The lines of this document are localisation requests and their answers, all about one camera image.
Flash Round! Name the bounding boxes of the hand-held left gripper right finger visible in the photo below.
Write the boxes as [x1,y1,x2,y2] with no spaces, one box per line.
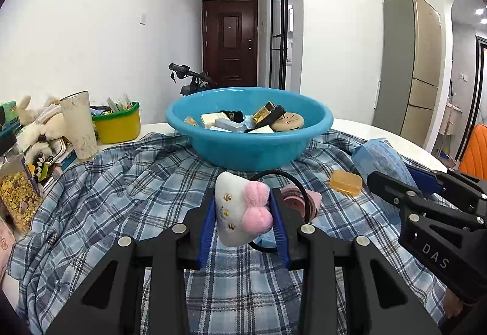
[268,188,444,335]

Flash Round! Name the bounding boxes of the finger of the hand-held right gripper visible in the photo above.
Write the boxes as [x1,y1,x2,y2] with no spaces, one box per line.
[366,169,487,232]
[403,163,487,216]

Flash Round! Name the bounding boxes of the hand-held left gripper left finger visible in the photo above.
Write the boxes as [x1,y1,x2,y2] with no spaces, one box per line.
[46,187,217,335]

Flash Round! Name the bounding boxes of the large blue barcode packet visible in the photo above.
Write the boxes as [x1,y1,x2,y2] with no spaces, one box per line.
[251,229,280,249]

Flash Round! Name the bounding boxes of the white plush pink bow hair tie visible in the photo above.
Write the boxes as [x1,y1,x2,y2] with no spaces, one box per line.
[215,169,308,254]

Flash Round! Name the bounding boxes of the small blue packet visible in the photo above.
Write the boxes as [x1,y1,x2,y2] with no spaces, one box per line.
[350,138,419,191]

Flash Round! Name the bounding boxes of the blue plastic basin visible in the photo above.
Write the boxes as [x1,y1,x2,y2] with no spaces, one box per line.
[165,87,334,172]

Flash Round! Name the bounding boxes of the person's right hand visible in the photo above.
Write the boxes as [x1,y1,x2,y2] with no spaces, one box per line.
[441,289,468,322]

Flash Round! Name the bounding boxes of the orange soap box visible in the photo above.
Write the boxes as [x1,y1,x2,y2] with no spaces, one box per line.
[329,169,364,196]

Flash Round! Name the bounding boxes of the orange chair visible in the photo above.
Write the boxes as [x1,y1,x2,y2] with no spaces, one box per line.
[458,124,487,181]

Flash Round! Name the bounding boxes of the blue plaid cloth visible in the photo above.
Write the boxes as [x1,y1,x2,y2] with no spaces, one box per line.
[8,127,457,335]

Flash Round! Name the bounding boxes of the pale blue box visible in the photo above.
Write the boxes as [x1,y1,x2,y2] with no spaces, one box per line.
[215,119,246,133]

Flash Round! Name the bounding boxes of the beige refrigerator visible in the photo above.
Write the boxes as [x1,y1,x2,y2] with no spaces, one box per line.
[373,0,444,153]

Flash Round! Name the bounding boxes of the tan round disc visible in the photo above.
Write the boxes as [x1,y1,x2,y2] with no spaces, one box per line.
[271,111,306,133]

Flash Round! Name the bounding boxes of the black box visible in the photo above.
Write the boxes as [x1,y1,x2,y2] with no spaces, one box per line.
[255,105,287,128]

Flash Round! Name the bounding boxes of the large gold box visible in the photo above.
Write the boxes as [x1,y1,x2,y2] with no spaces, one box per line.
[252,102,276,123]

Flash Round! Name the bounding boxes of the yellow-green plastic bin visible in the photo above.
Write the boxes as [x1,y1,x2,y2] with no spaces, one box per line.
[91,102,141,145]

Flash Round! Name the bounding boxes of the pile of small sachets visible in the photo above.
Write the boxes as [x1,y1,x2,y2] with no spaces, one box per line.
[91,93,139,116]

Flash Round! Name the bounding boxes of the white tumbler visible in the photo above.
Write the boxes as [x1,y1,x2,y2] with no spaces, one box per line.
[60,90,100,161]

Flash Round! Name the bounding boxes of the dark brown door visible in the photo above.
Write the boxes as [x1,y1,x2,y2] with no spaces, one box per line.
[201,0,259,88]

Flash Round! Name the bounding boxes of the clear cereal jar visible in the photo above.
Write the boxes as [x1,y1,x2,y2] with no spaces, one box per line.
[0,135,44,233]

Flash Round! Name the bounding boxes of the cream plush toy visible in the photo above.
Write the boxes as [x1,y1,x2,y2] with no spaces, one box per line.
[17,95,69,168]

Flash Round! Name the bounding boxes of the black-framed glass sliding door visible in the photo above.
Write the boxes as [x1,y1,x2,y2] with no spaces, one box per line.
[269,0,293,90]

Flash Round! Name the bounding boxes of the pink pouch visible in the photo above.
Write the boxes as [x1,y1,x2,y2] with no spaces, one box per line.
[0,217,16,286]

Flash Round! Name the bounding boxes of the green tissue box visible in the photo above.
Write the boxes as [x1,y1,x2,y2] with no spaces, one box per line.
[0,101,19,138]

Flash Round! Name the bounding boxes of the black bicycle handlebar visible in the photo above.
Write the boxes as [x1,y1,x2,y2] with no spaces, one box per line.
[168,62,219,96]

